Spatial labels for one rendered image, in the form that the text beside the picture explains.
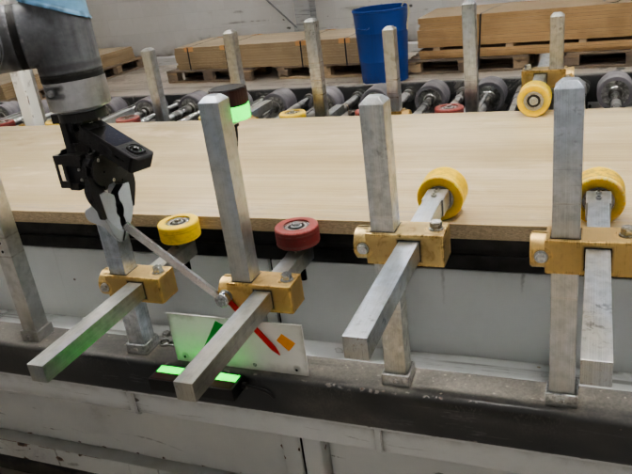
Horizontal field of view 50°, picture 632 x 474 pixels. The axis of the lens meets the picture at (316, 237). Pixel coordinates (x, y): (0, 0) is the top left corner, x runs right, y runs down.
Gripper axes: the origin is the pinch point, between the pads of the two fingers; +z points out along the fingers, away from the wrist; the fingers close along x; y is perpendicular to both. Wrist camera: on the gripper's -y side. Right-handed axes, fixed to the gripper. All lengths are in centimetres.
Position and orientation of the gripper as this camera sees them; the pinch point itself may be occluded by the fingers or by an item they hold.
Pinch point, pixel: (123, 233)
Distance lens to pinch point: 111.7
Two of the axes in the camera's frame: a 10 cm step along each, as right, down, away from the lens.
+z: 1.4, 9.2, 3.6
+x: -4.9, 3.8, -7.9
